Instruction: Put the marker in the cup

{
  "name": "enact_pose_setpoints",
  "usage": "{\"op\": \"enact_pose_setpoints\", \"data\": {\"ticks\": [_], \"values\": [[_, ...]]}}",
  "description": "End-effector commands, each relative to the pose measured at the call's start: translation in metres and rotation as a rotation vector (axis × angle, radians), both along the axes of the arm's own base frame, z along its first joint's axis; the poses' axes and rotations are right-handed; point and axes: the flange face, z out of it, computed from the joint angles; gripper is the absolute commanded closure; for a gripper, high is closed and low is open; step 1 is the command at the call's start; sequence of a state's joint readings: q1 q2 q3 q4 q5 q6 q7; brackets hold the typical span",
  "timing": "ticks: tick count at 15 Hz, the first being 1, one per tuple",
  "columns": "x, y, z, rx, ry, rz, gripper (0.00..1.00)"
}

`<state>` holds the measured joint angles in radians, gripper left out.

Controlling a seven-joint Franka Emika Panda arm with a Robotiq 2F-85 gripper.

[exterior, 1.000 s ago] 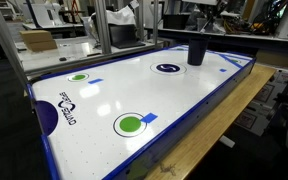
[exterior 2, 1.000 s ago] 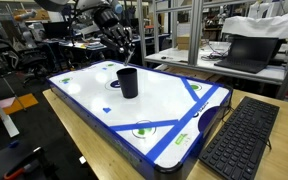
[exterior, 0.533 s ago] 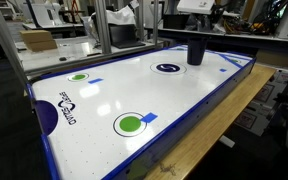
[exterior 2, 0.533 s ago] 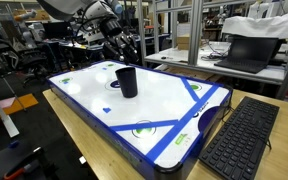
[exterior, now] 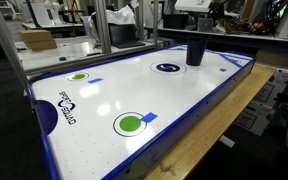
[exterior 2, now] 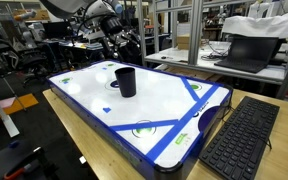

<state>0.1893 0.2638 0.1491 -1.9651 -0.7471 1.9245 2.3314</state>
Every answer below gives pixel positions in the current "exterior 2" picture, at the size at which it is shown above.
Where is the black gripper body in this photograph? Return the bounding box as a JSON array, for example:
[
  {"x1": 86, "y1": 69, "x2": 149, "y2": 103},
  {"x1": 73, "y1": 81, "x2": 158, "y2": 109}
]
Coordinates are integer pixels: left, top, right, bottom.
[{"x1": 104, "y1": 28, "x2": 135, "y2": 51}]

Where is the black cup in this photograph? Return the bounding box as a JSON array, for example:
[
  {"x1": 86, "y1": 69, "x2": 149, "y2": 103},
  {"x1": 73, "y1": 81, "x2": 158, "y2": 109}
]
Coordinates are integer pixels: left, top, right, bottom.
[{"x1": 114, "y1": 66, "x2": 137, "y2": 99}]

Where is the white workbench top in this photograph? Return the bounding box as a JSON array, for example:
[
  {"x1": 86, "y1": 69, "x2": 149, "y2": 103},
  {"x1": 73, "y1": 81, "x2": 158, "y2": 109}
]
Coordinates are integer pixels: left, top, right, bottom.
[{"x1": 143, "y1": 41, "x2": 287, "y2": 86}]

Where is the cardboard box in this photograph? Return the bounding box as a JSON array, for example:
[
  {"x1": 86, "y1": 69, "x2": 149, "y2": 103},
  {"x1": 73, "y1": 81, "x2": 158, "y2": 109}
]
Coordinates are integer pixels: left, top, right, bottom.
[{"x1": 176, "y1": 33, "x2": 192, "y2": 51}]

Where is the white air hockey table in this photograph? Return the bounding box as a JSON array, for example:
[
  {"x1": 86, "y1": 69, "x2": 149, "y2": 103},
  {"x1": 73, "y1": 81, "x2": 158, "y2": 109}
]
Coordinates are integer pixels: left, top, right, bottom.
[{"x1": 46, "y1": 59, "x2": 235, "y2": 180}]

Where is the short blue tape strip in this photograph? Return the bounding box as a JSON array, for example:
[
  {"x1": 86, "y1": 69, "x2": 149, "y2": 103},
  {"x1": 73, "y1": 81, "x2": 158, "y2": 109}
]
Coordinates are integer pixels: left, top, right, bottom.
[{"x1": 179, "y1": 77, "x2": 199, "y2": 102}]

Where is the medium blue tape strip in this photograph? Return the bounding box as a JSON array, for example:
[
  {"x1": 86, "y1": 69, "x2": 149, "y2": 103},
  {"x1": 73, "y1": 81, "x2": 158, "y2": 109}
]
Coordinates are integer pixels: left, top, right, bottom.
[{"x1": 109, "y1": 119, "x2": 180, "y2": 132}]

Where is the black office chair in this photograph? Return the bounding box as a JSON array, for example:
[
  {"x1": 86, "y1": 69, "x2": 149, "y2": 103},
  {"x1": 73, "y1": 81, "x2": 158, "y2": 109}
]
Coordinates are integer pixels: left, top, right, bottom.
[{"x1": 15, "y1": 49, "x2": 52, "y2": 88}]

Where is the long blue tape strip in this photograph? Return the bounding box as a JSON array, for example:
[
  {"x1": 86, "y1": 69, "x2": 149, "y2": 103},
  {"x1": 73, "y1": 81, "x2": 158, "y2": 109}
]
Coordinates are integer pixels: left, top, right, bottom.
[{"x1": 145, "y1": 84, "x2": 220, "y2": 163}]

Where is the green label sticker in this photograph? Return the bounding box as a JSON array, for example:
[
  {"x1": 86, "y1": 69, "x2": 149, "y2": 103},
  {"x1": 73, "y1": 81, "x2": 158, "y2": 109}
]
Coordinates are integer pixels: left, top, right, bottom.
[{"x1": 174, "y1": 132, "x2": 189, "y2": 146}]

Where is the orange floor mat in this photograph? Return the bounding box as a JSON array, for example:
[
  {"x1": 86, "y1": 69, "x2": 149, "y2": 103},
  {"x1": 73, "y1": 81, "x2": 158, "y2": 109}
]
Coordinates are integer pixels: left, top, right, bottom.
[{"x1": 0, "y1": 93, "x2": 40, "y2": 121}]

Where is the black laptop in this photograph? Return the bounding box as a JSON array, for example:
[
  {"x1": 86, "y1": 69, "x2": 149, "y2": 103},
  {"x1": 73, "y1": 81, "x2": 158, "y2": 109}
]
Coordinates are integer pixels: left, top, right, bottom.
[{"x1": 213, "y1": 35, "x2": 280, "y2": 74}]

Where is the white slanted pole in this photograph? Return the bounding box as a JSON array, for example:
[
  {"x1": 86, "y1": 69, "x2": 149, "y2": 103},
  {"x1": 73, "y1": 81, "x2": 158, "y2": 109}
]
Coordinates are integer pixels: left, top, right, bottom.
[{"x1": 0, "y1": 84, "x2": 21, "y2": 138}]

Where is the white cloth cover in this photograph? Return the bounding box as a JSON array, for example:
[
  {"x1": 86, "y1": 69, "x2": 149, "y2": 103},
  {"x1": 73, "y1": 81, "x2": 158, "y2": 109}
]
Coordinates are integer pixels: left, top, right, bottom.
[{"x1": 221, "y1": 4, "x2": 288, "y2": 40}]

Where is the small blue floor object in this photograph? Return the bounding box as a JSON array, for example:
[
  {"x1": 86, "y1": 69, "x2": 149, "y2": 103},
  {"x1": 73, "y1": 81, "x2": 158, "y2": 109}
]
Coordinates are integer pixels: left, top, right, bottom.
[{"x1": 8, "y1": 139, "x2": 20, "y2": 149}]

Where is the black keyboard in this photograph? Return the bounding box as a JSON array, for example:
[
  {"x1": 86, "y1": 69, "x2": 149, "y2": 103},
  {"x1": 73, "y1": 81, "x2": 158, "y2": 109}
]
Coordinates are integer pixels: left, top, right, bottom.
[{"x1": 198, "y1": 95, "x2": 281, "y2": 180}]

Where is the slim aluminium frame post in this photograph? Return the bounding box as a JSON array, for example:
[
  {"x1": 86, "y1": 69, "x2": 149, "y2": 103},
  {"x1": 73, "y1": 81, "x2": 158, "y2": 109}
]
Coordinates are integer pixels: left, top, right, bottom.
[{"x1": 136, "y1": 0, "x2": 148, "y2": 66}]

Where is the thick aluminium frame post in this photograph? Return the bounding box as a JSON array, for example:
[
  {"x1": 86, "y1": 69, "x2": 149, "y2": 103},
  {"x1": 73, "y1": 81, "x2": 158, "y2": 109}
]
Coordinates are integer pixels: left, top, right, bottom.
[{"x1": 187, "y1": 0, "x2": 205, "y2": 66}]

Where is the black cable bundle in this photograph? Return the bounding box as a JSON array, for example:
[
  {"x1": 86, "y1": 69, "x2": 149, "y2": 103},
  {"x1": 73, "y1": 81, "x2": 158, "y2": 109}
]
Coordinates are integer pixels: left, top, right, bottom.
[{"x1": 200, "y1": 39, "x2": 232, "y2": 62}]

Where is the orange handled tool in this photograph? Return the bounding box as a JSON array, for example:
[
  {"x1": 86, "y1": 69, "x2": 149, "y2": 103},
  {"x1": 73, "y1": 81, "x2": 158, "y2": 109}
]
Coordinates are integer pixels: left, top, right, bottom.
[{"x1": 3, "y1": 162, "x2": 33, "y2": 180}]

